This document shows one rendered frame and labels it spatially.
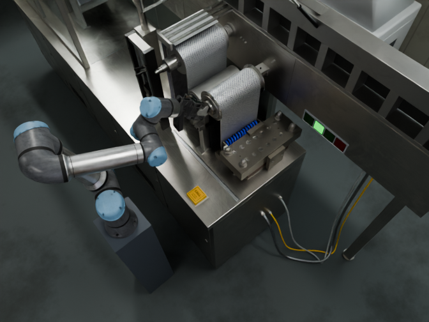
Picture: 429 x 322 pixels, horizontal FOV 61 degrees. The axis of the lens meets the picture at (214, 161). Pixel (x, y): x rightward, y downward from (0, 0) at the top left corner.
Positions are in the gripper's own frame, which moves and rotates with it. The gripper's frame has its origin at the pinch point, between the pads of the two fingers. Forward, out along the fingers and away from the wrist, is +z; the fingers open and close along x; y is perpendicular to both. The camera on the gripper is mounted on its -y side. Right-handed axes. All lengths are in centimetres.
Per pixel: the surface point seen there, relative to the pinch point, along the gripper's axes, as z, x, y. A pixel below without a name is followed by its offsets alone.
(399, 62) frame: 4, -52, 59
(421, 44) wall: 211, -6, 78
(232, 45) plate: 27.1, 23.2, 25.0
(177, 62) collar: -5.3, 22.1, 11.1
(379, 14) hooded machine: 132, 8, 76
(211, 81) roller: 10.6, 12.2, 9.7
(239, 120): 19.8, -6.7, 1.2
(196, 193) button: 5.1, -16.0, -35.5
